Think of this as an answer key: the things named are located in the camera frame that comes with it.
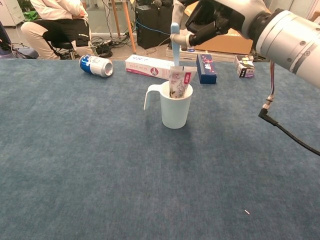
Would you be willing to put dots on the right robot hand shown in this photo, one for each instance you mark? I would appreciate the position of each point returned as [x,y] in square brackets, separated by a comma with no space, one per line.
[225,15]

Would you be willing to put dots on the light blue toothbrush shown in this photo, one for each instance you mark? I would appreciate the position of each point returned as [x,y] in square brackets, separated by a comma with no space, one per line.
[175,55]

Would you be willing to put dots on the white toothpaste tube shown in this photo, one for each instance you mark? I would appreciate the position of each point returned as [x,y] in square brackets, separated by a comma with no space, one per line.
[181,80]

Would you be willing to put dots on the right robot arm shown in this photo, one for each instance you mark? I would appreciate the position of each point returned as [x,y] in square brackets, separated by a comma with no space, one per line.
[292,42]

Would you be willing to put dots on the long white toothpaste box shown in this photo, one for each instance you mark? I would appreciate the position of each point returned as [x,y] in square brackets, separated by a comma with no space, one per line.
[147,65]

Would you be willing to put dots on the small black box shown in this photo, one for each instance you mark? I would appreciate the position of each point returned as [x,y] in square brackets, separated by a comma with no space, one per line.
[244,66]

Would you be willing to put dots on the dark blue long box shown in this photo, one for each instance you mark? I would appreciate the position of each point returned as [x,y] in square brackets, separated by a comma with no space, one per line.
[206,68]

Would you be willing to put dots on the black computer tower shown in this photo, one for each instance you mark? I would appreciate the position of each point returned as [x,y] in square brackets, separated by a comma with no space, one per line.
[155,27]

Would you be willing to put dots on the wooden easel leg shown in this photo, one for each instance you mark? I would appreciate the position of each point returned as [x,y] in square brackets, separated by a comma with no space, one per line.
[128,27]

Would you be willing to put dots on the blue white drink can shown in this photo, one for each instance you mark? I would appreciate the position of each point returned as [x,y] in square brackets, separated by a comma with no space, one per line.
[96,65]

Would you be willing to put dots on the seated person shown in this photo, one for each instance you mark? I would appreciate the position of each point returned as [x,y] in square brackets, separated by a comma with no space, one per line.
[57,27]

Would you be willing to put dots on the blue felt table mat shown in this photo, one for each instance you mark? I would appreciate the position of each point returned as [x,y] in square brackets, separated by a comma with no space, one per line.
[100,162]

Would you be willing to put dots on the tiny white crumb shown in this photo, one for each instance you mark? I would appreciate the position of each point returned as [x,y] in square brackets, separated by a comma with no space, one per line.
[247,211]

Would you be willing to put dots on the blue padded chair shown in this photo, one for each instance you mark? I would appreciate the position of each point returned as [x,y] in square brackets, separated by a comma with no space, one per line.
[15,53]

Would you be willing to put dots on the white cabinet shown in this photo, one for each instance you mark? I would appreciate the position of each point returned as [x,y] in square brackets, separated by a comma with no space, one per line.
[10,11]

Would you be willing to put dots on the aluminium rail stack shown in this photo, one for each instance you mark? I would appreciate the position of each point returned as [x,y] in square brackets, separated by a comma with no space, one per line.
[190,56]

